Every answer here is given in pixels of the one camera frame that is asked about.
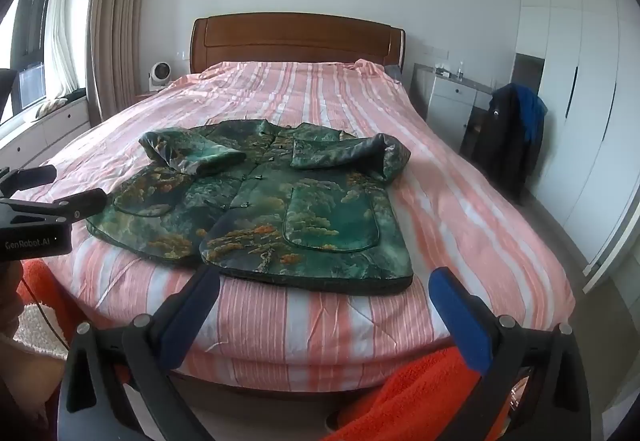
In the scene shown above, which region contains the blue garment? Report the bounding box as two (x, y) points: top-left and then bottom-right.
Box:
(515, 85), (548, 145)

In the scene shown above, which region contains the orange knit garment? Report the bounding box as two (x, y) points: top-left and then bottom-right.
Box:
(17, 258), (526, 441)

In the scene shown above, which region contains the patterned cushion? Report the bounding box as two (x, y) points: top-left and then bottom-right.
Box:
(37, 97), (69, 115)

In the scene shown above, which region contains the white knit cloth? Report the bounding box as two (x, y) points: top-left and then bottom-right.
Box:
(14, 305), (68, 359)

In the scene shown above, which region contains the white desk with grey top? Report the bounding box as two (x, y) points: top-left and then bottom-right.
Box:
(410, 64), (496, 154)

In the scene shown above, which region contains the white round fan heater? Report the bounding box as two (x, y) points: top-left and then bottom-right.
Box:
(148, 62), (173, 92)

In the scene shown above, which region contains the white wardrobe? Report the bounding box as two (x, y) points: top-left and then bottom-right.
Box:
(515, 0), (640, 283)

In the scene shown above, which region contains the white sheer curtain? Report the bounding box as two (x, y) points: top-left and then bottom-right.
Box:
(44, 0), (81, 99)

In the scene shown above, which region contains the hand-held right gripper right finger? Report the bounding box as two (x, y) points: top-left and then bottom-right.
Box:
(427, 266), (593, 441)

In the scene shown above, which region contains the beige curtain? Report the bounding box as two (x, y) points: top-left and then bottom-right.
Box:
(86, 0), (156, 124)

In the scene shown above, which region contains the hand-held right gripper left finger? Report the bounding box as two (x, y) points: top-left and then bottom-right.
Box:
(57, 263), (222, 441)

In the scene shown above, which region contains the white window bench cabinet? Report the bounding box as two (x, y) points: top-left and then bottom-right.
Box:
(0, 96), (92, 172)

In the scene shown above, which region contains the window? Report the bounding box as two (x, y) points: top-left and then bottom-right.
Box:
(0, 0), (53, 122)

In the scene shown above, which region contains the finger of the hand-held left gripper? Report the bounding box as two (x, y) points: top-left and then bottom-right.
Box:
(0, 165), (57, 198)
(0, 188), (107, 227)

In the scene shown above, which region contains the pink striped blanket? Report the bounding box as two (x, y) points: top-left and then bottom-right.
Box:
(10, 58), (576, 392)

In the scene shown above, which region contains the green printed padded jacket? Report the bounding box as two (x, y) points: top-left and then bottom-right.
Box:
(86, 118), (415, 296)

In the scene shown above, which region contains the black cable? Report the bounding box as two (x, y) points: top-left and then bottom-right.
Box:
(21, 265), (69, 351)

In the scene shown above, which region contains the wooden headboard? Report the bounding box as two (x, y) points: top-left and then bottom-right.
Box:
(190, 12), (407, 74)

